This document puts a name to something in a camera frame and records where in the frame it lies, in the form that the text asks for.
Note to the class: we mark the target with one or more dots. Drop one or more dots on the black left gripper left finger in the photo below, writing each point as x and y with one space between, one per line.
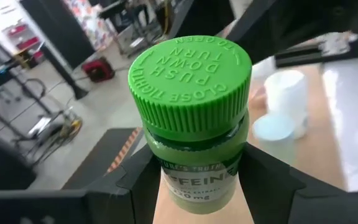
138 186

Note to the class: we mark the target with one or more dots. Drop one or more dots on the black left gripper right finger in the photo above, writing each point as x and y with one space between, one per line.
266 186

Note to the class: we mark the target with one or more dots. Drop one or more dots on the small green bottle pale cap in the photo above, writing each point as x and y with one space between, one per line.
273 133

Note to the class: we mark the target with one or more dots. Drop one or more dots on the small clear cup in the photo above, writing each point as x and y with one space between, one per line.
286 93

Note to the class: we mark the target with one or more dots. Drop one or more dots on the green bottle with green cap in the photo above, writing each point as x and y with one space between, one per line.
191 93

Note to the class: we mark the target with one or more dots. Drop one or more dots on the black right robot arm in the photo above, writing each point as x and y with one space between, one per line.
291 25

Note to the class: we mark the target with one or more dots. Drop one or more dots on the wooden shelf with black legs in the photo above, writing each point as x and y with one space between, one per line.
319 140

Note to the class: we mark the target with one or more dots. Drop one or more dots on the black hazard-striped floor mat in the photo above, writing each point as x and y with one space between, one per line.
104 155

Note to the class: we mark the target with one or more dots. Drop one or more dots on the metal wheeled cart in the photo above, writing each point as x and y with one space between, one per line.
57 127

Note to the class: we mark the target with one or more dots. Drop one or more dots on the red floor device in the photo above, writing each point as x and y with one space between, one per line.
98 69

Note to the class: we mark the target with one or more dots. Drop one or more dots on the black partition panel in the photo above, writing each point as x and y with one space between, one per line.
61 31

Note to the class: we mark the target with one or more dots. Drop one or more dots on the colourful patterned board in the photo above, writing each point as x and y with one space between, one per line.
89 18

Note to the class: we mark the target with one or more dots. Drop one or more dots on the rack with red bins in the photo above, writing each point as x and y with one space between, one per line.
23 40

